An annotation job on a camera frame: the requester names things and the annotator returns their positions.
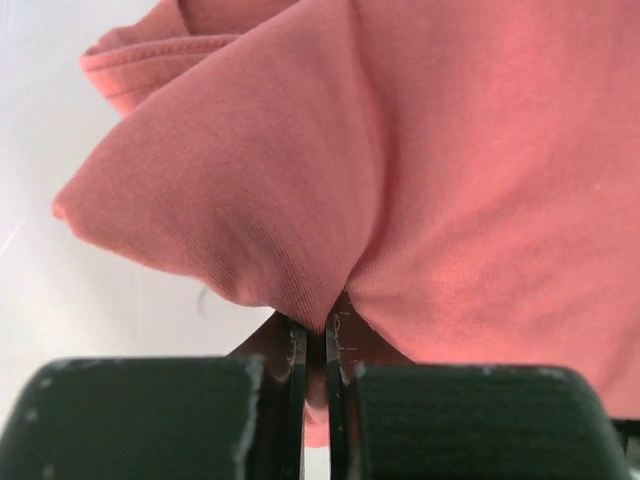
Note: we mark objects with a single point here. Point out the pink t shirt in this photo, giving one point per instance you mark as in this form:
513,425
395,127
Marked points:
466,171

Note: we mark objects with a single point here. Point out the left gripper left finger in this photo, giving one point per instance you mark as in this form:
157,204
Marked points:
234,417

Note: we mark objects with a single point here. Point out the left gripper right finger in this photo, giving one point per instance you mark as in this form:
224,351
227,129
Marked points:
390,418

